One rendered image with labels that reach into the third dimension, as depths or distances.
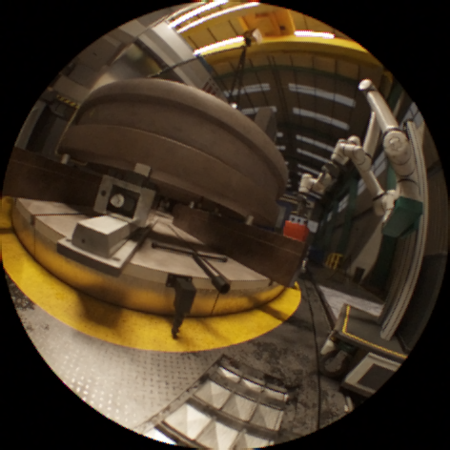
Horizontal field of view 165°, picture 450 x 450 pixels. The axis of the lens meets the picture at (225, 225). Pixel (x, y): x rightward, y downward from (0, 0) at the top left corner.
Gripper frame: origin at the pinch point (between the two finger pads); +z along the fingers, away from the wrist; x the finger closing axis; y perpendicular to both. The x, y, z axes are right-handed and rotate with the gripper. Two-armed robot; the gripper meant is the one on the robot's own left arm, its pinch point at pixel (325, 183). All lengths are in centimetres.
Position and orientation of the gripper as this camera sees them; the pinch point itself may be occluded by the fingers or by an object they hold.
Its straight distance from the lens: 111.8
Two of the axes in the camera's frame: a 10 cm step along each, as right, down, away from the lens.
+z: -4.0, 8.2, 4.1
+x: -8.4, -1.5, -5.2
